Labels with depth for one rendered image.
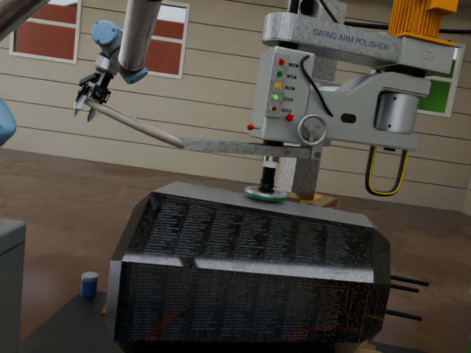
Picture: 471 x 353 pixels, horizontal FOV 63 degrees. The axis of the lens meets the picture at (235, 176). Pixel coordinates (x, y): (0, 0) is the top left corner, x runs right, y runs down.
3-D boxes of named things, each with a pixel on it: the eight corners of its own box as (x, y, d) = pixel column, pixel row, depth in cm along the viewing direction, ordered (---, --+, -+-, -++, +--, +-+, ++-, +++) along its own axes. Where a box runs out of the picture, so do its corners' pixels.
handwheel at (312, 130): (315, 146, 189) (321, 115, 187) (325, 148, 179) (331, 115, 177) (287, 142, 185) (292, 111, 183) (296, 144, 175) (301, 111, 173)
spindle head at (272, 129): (310, 149, 208) (325, 64, 202) (331, 154, 187) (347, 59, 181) (247, 141, 199) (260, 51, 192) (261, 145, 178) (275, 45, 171)
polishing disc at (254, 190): (258, 197, 180) (258, 195, 180) (237, 187, 198) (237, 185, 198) (295, 198, 190) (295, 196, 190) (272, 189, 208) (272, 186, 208)
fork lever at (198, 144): (307, 155, 207) (308, 146, 206) (324, 160, 188) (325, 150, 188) (176, 146, 189) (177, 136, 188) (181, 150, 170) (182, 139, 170)
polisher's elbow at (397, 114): (366, 129, 208) (373, 92, 206) (387, 132, 219) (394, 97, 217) (398, 132, 193) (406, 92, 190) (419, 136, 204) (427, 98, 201)
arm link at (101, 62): (94, 53, 153) (115, 64, 160) (90, 64, 153) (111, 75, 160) (104, 56, 147) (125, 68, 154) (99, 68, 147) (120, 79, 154)
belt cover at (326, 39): (414, 84, 219) (420, 53, 216) (448, 81, 195) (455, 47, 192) (253, 53, 193) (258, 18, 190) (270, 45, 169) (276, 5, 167)
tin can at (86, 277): (91, 298, 243) (93, 279, 241) (76, 295, 244) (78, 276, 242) (99, 292, 253) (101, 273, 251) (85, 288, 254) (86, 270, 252)
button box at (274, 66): (278, 118, 178) (288, 55, 174) (280, 118, 176) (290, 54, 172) (262, 115, 176) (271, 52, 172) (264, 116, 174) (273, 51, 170)
